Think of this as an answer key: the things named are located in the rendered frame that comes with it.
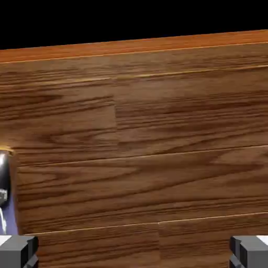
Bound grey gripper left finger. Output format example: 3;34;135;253
0;234;40;268

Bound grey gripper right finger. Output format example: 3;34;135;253
229;234;268;268

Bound dark shiny curved metal handle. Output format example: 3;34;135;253
0;150;18;236

